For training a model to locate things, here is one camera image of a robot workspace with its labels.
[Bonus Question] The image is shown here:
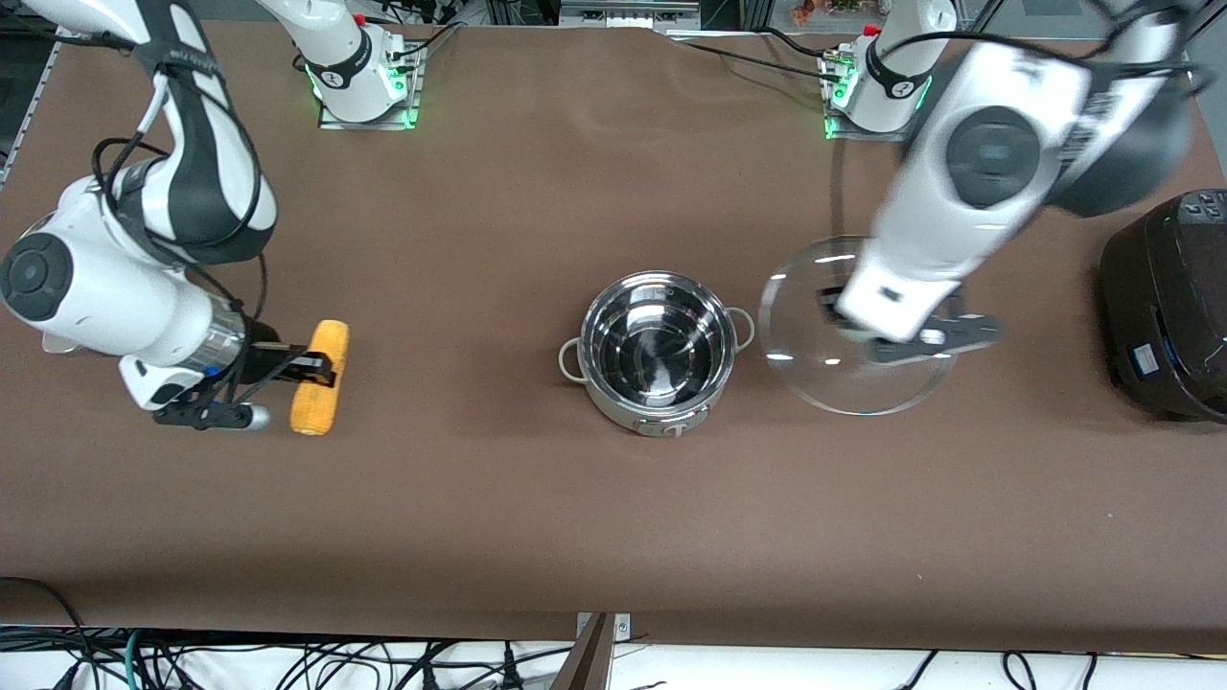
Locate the aluminium frame profile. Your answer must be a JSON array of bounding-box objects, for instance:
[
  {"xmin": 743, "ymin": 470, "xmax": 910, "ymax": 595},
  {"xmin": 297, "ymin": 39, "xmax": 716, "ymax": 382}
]
[{"xmin": 556, "ymin": 0, "xmax": 703, "ymax": 32}]

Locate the brown table cover mat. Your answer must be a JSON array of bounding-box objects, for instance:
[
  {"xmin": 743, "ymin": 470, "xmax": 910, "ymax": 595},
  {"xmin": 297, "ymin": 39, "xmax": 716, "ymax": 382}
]
[{"xmin": 0, "ymin": 21, "xmax": 1227, "ymax": 655}]

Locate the small silver metal bracket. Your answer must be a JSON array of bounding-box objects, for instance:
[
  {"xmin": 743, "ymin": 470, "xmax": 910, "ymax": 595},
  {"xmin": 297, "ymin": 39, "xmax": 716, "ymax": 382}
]
[{"xmin": 575, "ymin": 611, "xmax": 633, "ymax": 641}]

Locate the pale green electric pot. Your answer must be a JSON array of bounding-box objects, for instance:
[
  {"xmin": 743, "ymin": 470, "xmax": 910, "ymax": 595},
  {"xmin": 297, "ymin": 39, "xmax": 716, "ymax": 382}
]
[{"xmin": 559, "ymin": 270, "xmax": 755, "ymax": 439}]

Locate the dark camera mount post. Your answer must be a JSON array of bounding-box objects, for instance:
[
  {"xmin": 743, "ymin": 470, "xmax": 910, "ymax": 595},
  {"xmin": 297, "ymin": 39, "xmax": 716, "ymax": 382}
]
[{"xmin": 549, "ymin": 613, "xmax": 616, "ymax": 690}]

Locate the dark grey rice cooker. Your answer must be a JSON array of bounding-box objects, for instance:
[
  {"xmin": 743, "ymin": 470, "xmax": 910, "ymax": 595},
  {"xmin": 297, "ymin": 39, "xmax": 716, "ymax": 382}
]
[{"xmin": 1098, "ymin": 189, "xmax": 1227, "ymax": 425}]

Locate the yellow corn cob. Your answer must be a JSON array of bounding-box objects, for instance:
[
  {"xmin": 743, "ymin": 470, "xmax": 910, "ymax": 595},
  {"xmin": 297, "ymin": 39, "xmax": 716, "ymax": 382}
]
[{"xmin": 289, "ymin": 319, "xmax": 351, "ymax": 437}]

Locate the round glass pot lid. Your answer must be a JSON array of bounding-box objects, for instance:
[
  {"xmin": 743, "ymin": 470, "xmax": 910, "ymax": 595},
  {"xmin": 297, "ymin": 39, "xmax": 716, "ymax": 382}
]
[{"xmin": 757, "ymin": 235, "xmax": 964, "ymax": 416}]

